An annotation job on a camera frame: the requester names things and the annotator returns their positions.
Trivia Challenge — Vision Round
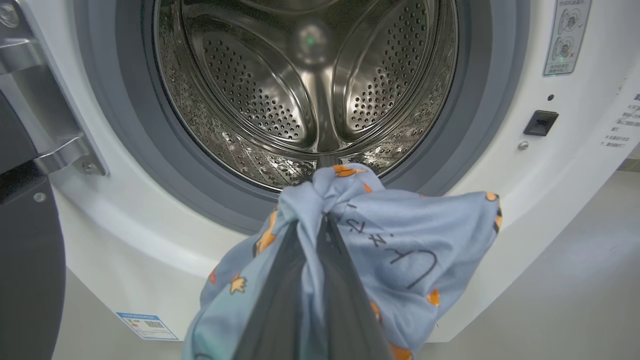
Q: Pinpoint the white warning sticker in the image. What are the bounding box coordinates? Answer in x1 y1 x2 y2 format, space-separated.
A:
543 0 593 77

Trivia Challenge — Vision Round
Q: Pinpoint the grey rubber door gasket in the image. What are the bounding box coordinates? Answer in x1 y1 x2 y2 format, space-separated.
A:
75 0 531 236

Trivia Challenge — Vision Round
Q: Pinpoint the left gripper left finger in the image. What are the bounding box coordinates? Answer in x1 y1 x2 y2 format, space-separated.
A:
232 220 307 360

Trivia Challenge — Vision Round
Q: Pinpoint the metal door hinge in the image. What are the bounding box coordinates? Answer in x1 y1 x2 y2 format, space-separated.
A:
0 0 109 177

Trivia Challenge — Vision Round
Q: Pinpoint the black door latch slot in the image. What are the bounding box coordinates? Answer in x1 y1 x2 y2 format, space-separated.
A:
523 110 560 137

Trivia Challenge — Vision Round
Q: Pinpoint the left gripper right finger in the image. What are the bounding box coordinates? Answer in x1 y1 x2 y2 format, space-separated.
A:
317 215 393 360

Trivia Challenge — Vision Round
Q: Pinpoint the steel washing machine drum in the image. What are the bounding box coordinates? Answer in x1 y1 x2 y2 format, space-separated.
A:
152 0 460 193

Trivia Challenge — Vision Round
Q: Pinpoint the blue energy label sticker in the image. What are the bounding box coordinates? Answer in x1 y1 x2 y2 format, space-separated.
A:
116 312 180 342

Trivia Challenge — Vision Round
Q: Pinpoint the blue printed garment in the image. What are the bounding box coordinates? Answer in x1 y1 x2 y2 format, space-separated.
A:
181 163 503 360

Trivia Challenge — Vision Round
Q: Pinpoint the dark grey washing machine door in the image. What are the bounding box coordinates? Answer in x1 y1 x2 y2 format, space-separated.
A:
0 92 67 360

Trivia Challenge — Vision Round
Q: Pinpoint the white washing machine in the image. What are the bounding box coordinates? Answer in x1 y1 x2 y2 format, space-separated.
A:
20 0 640 343

